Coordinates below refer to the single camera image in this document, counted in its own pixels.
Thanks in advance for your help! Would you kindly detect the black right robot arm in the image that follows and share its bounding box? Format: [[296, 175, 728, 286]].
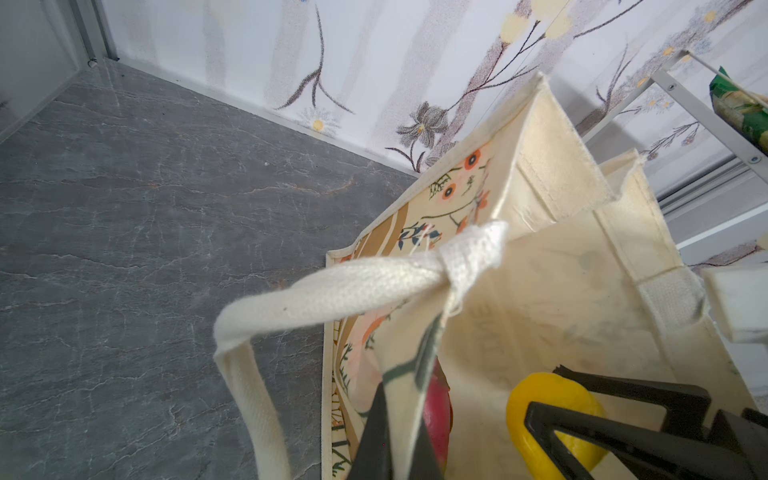
[[702, 263, 767, 343]]

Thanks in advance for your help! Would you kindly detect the green lemon candy bag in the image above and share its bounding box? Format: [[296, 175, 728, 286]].
[[709, 67, 767, 153]]

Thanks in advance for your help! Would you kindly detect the floral canvas tote bag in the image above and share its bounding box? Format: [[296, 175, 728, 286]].
[[213, 74, 754, 479]]

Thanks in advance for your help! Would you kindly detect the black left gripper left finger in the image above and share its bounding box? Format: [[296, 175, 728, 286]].
[[347, 383, 444, 480]]

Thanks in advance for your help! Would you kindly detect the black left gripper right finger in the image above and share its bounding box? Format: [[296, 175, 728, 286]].
[[554, 366, 767, 479]]

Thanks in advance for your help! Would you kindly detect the white wooden shelf rack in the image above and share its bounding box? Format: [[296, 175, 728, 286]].
[[583, 51, 767, 260]]

